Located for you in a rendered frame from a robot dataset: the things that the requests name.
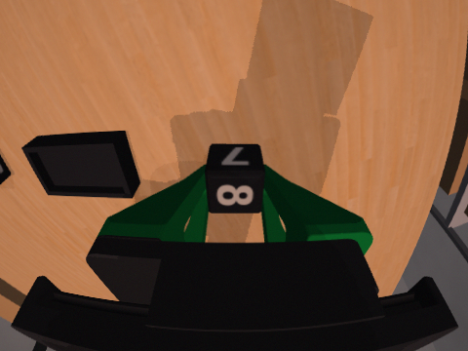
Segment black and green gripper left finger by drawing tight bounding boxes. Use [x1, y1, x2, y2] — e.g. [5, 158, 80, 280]
[97, 165, 209, 242]

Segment black number cube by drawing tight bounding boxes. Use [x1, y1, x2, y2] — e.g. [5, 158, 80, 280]
[0, 155, 11, 184]
[205, 144, 265, 214]

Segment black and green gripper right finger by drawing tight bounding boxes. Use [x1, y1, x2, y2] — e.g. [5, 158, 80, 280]
[261, 164, 373, 255]

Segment black rectangular tray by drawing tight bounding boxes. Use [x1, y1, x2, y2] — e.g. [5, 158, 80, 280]
[21, 131, 140, 199]

